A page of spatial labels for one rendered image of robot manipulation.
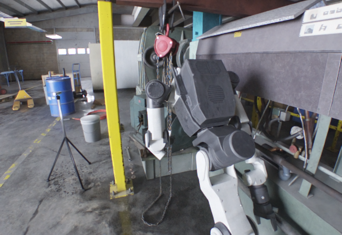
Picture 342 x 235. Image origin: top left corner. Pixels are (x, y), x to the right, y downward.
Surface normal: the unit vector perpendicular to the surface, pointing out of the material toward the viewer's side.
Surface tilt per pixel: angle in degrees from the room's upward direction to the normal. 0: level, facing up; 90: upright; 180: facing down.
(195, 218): 0
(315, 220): 90
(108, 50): 90
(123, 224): 0
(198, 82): 62
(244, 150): 47
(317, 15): 78
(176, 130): 89
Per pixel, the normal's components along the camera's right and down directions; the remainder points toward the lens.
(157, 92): 0.15, 0.12
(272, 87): -0.95, 0.08
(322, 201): 0.00, -0.96
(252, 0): 0.31, 0.26
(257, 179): 0.30, -0.29
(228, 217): 0.26, -0.48
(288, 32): -0.93, -0.12
